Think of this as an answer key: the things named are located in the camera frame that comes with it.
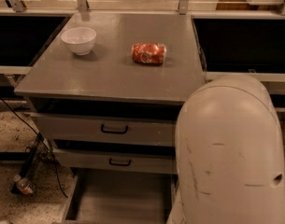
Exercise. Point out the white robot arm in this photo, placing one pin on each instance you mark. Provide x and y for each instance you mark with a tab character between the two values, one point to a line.
230	156

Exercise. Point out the grey drawer cabinet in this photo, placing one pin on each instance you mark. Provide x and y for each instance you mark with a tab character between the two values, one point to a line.
107	82

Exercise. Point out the grey middle drawer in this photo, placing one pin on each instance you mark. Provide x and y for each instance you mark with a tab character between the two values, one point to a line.
117	157

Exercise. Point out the grey drawer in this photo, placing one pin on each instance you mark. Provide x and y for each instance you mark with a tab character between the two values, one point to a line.
118	197
117	157
147	132

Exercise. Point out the grey top drawer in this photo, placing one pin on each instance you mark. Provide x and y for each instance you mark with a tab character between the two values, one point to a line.
147	132

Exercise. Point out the grey bottom drawer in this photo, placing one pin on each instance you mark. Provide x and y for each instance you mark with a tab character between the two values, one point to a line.
118	197

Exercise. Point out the crushed red soda can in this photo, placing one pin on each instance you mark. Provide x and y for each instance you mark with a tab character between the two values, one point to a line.
149	53

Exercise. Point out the white bowl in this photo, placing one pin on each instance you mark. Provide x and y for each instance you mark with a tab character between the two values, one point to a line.
79	40

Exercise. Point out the right black bin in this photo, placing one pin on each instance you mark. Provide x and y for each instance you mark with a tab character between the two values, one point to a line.
242	45

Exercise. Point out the black bin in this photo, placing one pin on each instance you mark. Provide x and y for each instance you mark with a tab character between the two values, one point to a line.
242	45
23	37

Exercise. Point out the black floor stand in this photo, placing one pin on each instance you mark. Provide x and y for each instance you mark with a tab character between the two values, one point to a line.
27	169

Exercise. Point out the left black bin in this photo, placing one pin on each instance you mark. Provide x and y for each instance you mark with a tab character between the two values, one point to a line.
23	37

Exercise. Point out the plastic water bottle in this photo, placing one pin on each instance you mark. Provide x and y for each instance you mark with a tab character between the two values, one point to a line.
24	185

